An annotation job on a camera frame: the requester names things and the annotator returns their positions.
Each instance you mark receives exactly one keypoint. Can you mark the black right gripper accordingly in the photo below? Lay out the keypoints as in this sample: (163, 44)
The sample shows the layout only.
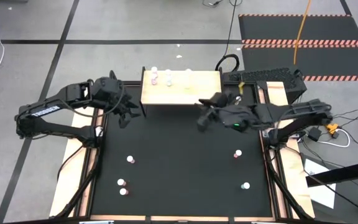
(225, 114)

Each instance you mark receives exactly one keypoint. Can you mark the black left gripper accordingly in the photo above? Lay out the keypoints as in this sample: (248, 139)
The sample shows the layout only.
(121, 101)

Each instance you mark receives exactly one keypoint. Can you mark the teal medicine bottle white cap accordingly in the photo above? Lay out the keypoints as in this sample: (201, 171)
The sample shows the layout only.
(245, 186)
(169, 83)

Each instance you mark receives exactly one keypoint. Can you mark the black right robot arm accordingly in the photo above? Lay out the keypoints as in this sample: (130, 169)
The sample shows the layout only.
(291, 110)

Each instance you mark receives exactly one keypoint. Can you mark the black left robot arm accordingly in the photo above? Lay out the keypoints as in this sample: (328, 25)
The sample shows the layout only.
(45, 110)

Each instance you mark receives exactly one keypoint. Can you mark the wooden shelf black metal legs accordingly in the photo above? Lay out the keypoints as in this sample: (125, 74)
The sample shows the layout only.
(204, 90)

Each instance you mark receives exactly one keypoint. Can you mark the yellow tape tag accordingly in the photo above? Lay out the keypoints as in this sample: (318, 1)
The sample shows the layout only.
(241, 87)

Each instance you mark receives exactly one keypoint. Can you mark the black table mat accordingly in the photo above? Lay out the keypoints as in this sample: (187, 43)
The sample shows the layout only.
(179, 174)

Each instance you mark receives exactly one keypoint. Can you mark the black perforated case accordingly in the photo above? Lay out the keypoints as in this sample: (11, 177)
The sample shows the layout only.
(269, 74)

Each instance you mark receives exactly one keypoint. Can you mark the black power adapter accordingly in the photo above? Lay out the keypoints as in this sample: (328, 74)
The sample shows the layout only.
(314, 134)

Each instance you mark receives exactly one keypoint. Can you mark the black floor mat striped edge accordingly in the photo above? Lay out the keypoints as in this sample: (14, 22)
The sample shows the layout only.
(322, 29)
(337, 60)

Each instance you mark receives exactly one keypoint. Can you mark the white paper sheet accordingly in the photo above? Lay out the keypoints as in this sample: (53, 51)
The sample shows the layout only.
(322, 196)

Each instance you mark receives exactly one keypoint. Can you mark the black beam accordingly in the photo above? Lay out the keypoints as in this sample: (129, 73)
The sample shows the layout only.
(346, 172)

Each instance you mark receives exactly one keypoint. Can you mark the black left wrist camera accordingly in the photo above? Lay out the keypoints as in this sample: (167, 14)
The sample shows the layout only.
(109, 85)

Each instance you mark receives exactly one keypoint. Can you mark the black metal table frame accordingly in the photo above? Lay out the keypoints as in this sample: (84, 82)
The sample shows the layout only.
(287, 190)

